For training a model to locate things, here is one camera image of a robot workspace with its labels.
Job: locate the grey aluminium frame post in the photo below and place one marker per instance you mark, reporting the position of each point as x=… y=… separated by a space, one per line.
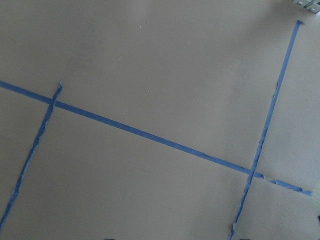
x=312 y=6

